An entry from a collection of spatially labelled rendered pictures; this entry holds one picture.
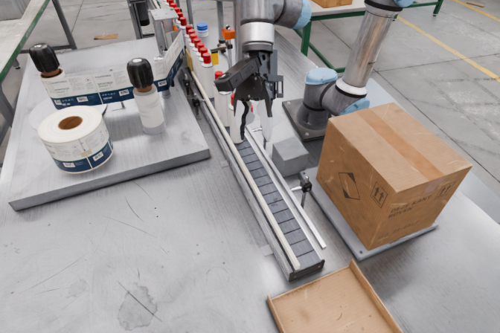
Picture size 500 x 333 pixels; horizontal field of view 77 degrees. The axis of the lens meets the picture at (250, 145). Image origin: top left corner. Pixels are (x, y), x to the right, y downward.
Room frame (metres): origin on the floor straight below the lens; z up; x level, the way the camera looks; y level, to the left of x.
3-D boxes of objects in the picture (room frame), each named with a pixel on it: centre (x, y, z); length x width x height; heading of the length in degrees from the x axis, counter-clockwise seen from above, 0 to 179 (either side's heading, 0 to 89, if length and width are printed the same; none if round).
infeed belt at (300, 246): (1.17, 0.15, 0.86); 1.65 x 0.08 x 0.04; 22
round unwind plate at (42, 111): (1.10, 0.78, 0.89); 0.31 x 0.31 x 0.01
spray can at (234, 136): (0.92, 0.05, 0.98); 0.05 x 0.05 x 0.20
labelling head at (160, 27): (1.53, 0.40, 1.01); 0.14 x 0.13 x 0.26; 22
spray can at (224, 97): (1.02, 0.09, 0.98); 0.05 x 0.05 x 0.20
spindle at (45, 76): (1.10, 0.78, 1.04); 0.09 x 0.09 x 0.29
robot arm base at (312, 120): (1.09, -0.28, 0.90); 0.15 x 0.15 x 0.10
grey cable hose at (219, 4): (1.36, 0.12, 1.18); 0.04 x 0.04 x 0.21
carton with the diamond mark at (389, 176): (0.65, -0.40, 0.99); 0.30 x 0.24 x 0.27; 21
